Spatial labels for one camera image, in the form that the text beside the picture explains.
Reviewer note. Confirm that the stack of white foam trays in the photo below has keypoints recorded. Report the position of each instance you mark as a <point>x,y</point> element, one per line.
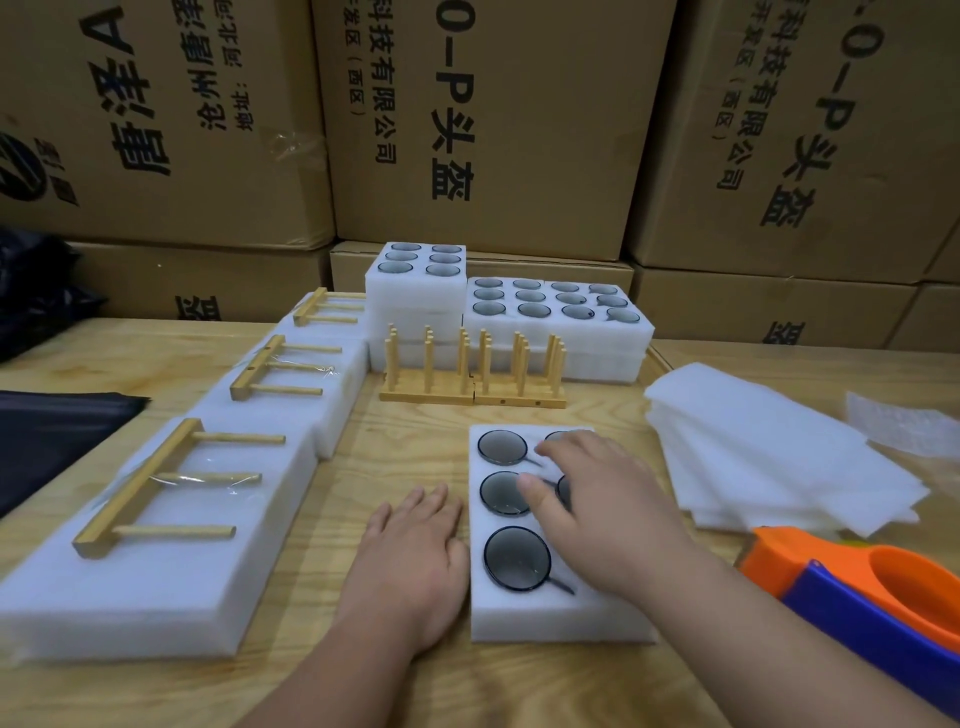
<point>413,308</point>

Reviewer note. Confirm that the stack of brown cardboard boxes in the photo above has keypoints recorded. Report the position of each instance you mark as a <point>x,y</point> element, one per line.
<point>495,120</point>

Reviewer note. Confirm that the orange and blue tape dispenser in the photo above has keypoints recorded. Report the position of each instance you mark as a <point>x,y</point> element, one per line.
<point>870,615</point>

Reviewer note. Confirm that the set of grey glass cups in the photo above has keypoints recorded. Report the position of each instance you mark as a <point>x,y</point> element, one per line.
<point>518,558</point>

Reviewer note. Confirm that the person's right forearm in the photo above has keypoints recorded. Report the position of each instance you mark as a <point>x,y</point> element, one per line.
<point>780,660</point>

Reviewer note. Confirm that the black plastic bag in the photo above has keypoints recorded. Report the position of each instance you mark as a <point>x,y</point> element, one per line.
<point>38,293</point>

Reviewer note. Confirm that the person's left hand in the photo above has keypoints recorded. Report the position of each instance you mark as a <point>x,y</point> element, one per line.
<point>413,570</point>

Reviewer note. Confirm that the clear plastic wrap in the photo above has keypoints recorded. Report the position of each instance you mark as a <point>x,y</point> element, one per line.
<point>908,423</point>

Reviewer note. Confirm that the row of wooden peg racks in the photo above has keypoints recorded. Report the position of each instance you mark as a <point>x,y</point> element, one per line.
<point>428,396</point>

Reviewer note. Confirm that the black plastic bags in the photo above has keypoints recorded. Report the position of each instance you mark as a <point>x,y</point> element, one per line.
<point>60,443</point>

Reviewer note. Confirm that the pile of white foam sheets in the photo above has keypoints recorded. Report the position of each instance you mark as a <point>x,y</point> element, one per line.
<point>780,450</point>

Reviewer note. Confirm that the person's right hand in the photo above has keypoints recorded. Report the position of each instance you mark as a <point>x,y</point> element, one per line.
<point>615,518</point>

